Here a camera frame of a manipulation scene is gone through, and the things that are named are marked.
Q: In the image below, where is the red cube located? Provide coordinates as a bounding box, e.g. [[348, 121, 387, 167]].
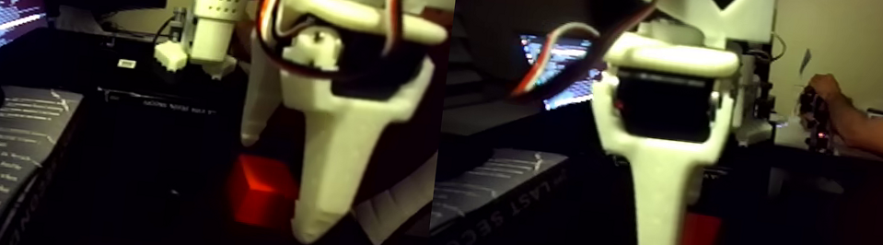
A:
[[224, 152, 305, 233]]

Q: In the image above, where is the dark leader arm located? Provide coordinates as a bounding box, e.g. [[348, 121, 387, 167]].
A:
[[794, 87, 842, 153]]

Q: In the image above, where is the person's hand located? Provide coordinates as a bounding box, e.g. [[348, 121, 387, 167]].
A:
[[802, 73, 847, 122]]

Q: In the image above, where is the black case with mirrored lettering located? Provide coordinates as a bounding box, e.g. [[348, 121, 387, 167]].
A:
[[96, 85, 243, 121]]

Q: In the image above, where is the grey flat box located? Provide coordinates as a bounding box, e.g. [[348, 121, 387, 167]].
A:
[[54, 2, 110, 36]]

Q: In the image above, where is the red and orange servo cable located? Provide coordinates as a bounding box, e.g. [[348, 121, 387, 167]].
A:
[[250, 0, 410, 91]]

